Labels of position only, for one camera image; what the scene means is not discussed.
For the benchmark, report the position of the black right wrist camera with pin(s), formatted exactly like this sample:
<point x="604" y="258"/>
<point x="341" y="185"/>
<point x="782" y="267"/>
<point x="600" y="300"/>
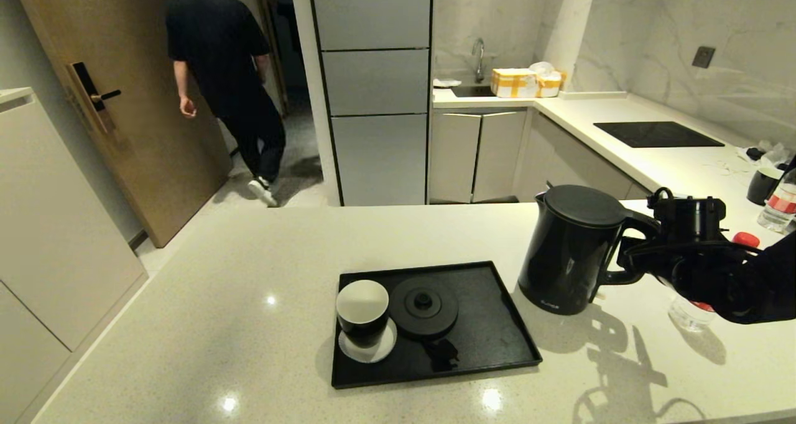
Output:
<point x="690" y="219"/>

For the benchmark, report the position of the clear plastic wrap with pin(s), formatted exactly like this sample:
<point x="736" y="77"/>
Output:
<point x="780" y="153"/>

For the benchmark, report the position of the round black kettle base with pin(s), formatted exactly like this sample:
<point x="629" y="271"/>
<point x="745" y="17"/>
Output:
<point x="413" y="315"/>

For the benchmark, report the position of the white saucer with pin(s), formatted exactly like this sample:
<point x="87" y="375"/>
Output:
<point x="382" y="349"/>

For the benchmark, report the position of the beige drawer unit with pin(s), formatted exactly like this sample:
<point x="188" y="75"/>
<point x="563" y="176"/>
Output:
<point x="584" y="163"/>

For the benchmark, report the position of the beige cabinet door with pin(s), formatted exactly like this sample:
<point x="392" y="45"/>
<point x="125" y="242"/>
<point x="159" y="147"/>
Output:
<point x="500" y="153"/>
<point x="454" y="153"/>

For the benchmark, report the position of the brown wooden door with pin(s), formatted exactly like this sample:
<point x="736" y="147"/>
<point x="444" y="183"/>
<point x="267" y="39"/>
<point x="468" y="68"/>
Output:
<point x="124" y="132"/>

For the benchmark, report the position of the pale blurred person hand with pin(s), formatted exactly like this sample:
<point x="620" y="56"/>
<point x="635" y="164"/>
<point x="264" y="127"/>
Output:
<point x="187" y="107"/>

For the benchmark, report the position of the black mug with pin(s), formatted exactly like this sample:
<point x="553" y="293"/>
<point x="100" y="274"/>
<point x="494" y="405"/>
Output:
<point x="762" y="188"/>

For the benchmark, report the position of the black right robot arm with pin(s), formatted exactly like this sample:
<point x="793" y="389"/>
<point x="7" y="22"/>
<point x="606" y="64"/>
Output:
<point x="758" y="281"/>

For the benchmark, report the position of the small yellow white box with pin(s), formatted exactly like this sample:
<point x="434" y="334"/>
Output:
<point x="548" y="86"/>

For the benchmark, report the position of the crumpled white plastic bag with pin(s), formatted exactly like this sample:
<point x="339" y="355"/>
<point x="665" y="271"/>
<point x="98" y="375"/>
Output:
<point x="541" y="68"/>

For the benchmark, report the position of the white low cabinet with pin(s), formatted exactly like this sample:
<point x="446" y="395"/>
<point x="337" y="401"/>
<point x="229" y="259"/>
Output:
<point x="50" y="237"/>

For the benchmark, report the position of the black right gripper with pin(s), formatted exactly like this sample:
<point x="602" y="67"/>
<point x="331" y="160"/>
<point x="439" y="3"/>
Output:
<point x="678" y="259"/>

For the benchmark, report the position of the dark kitchen sink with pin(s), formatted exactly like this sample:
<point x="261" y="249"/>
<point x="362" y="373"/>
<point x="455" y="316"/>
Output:
<point x="471" y="91"/>

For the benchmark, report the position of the tall grey refrigerator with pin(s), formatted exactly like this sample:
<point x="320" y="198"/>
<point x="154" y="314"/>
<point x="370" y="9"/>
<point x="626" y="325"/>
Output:
<point x="373" y="101"/>

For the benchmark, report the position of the chrome sink faucet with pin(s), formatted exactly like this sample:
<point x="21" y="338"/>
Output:
<point x="479" y="68"/>

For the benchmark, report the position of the black induction cooktop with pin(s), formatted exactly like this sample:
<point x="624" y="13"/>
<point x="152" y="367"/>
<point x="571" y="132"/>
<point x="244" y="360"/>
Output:
<point x="656" y="134"/>

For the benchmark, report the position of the clear water bottle red cap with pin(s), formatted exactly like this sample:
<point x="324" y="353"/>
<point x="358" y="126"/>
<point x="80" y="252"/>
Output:
<point x="780" y="209"/>
<point x="690" y="315"/>

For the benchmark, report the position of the grey wall socket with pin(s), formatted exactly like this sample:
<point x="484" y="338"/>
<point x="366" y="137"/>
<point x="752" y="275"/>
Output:
<point x="704" y="57"/>

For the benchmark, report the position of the black rectangular serving tray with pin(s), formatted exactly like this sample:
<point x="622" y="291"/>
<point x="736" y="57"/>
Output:
<point x="497" y="349"/>

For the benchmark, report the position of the small black object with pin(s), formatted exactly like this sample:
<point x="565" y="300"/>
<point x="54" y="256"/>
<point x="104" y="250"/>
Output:
<point x="755" y="153"/>

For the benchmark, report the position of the black electric kettle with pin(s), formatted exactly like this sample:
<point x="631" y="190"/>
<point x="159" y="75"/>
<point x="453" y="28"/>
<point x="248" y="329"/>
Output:
<point x="572" y="256"/>

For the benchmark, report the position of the black cup white inside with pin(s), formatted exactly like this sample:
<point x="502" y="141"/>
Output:
<point x="360" y="303"/>

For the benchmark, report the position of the white cloth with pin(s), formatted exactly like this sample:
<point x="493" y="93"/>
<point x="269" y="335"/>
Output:
<point x="444" y="82"/>

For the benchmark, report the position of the person in black clothes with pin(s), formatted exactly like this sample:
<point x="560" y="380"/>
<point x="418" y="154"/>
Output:
<point x="230" y="69"/>

